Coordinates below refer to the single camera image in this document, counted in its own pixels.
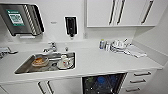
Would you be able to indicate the steel paper towel dispenser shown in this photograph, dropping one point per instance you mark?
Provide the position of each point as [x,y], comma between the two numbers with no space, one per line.
[21,20]

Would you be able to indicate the blue dish soap bottle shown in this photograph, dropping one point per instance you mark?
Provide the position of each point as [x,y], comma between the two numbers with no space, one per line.
[102,44]

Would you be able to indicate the white drawer unit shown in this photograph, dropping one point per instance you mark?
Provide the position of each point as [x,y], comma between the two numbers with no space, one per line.
[136,81]

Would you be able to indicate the steel sink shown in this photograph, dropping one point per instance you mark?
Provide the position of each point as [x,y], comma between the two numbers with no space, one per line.
[23,68]

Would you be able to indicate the stack of white plates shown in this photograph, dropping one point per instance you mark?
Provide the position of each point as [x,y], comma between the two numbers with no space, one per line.
[118,45]

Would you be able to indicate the white wall cabinet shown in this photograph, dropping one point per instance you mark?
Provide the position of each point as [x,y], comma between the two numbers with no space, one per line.
[126,12]

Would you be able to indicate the white two-door base cabinet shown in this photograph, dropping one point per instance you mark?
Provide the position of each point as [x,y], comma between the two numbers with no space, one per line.
[40,87]

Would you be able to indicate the steel dishwasher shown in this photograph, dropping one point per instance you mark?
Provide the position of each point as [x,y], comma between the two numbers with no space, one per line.
[103,85]

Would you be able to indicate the dish rack with dishes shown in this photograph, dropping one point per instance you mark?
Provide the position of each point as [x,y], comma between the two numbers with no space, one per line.
[5,51]

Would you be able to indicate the blue bowl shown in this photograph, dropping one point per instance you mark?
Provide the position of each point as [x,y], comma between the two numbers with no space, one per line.
[101,80]

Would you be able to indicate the black soap dispenser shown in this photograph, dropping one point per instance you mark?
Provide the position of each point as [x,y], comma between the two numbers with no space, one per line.
[70,26]

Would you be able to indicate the chrome faucet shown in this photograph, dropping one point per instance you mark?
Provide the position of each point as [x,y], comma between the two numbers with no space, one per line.
[50,47]

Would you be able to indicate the white folded towel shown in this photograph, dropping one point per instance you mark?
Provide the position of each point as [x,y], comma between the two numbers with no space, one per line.
[135,51]

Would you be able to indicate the white cup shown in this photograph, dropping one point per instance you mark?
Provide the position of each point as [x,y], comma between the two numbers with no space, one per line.
[65,62]

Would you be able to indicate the clear drinking glass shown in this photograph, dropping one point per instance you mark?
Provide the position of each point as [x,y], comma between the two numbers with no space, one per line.
[107,46]

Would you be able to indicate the white wall outlet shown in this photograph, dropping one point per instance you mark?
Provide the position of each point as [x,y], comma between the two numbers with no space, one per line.
[85,34]

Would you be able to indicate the brown bowl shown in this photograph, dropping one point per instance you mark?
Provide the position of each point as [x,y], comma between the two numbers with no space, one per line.
[40,61]

